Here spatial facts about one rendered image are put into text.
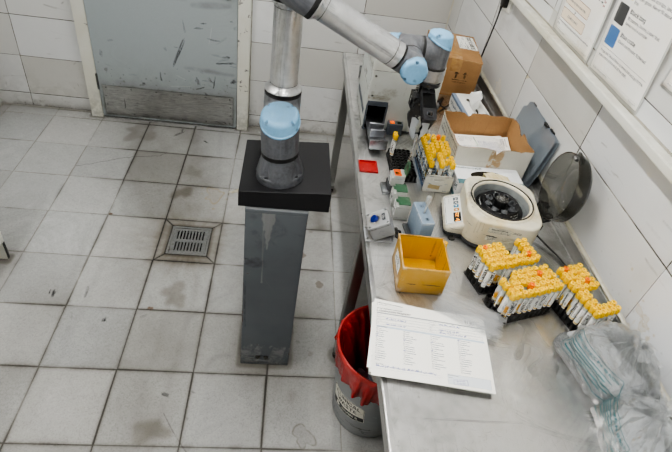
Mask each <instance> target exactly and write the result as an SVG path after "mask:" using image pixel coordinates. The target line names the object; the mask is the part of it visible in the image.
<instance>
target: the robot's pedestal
mask: <svg viewBox="0 0 672 452"><path fill-rule="evenodd" d="M308 214H309V211H303V210H290V209H277V208H264V207H251V206H245V231H244V264H243V298H242V331H241V361H240V363H247V364H271V365H288V358H289V351H290V344H291V336H292V329H293V322H294V315H295V307H296V300H297V293H298V285H299V278H300V271H301V264H302V256H303V249H304V242H305V234H306V227H307V220H308Z"/></svg>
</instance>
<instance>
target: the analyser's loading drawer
mask: <svg viewBox="0 0 672 452"><path fill-rule="evenodd" d="M365 121H366V127H367V134H368V140H369V149H377V150H386V148H387V144H388V141H386V139H385V132H386V130H384V129H383V128H384V124H382V119H381V117H372V116H366V119H365Z"/></svg>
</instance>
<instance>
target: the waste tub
mask: <svg viewBox="0 0 672 452"><path fill-rule="evenodd" d="M392 263H393V272H394V281H395V290H396V292H406V293H416V294H427V295H437V296H438V294H439V292H440V293H442V292H443V290H444V288H445V285H446V283H447V280H448V278H449V276H450V273H452V271H451V267H450V262H449V258H448V254H447V249H446V245H445V240H444V238H440V237H430V236H421V235H411V234H401V233H398V239H397V243H396V246H395V249H394V252H393V256H392Z"/></svg>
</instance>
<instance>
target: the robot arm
mask: <svg viewBox="0 0 672 452"><path fill-rule="evenodd" d="M272 2H273V3H274V13H273V32H272V50H271V69H270V80H269V81H267V82H266V83H265V89H264V107H263V110H262V111H261V116H260V127H261V156H260V159H259V162H258V164H257V167H256V177H257V180H258V181H259V182H260V183H261V184H262V185H264V186H266V187H268V188H272V189H289V188H292V187H294V186H296V185H298V184H299V183H300V182H301V181H302V179H303V175H304V169H303V166H302V163H301V160H300V157H299V132H300V122H301V120H300V105H301V94H302V87H301V85H300V84H299V83H298V74H299V63H300V52H301V41H302V30H303V20H304V18H306V19H308V20H311V19H315V20H317V21H318V22H320V23H321V24H323V25H324V26H326V27H328V28H329V29H331V30H332V31H334V32H335V33H337V34H338V35H340V36H341V37H343V38H345V39H346V40H348V41H349V42H351V43H352V44H354V45H355V46H357V47H358V48H360V49H362V50H363V51H365V52H366V53H368V54H369V55H371V56H372V57H374V58H375V59H377V60H379V61H380V62H382V63H383V64H385V65H386V66H388V67H389V68H391V69H393V70H394V71H396V72H397V73H399V74H400V77H401V78H402V79H403V81H404V82H405V83H406V84H409V85H418V84H419V88H417V89H412V90H411V94H410V98H411V100H410V98H409V101H408V104H409V107H410V110H409V111H408V113H407V121H408V128H409V134H410V137H411V138H412V140H413V139H414V138H415V132H416V126H417V125H418V123H419V119H418V117H419V116H420V117H421V127H420V128H419V132H418V138H417V140H418V139H420V138H421V137H422V136H423V135H424V134H425V133H426V132H427V131H428V129H430V127H431V126H432V125H433V124H434V122H435V121H436V120H437V110H436V107H437V105H436V94H435V89H437V88H439V87H440V84H441V82H442V80H443V77H444V73H445V69H446V65H447V62H448V59H449V55H450V52H451V50H452V45H453V40H454V36H453V34H452V33H451V32H450V31H448V30H445V29H442V28H433V29H431V30H430V32H429V34H428V36H426V35H425V36H423V35H414V34H406V33H402V32H400V33H395V32H391V33H389V32H388V31H386V30H385V29H383V28H382V27H380V26H379V25H377V24H376V23H374V22H373V21H371V20H370V19H368V18H367V17H366V16H364V15H363V14H361V13H360V12H358V11H357V10H355V9H354V8H352V7H351V6H349V5H348V4H346V3H345V2H344V1H342V0H272ZM411 95H412V96H411Z"/></svg>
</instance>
